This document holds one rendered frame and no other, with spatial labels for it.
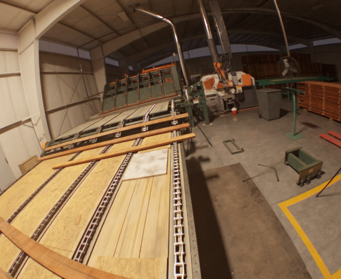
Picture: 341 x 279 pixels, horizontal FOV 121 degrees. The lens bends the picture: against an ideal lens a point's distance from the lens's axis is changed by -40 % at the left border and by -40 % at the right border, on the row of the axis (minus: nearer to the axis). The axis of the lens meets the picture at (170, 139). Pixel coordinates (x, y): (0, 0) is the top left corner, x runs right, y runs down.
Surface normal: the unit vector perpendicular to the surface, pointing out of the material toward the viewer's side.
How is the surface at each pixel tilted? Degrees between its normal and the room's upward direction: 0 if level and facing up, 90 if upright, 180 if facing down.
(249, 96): 90
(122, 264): 0
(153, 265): 0
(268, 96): 96
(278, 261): 0
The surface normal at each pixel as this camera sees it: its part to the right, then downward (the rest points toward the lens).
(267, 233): -0.21, -0.92
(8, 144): 0.97, -0.24
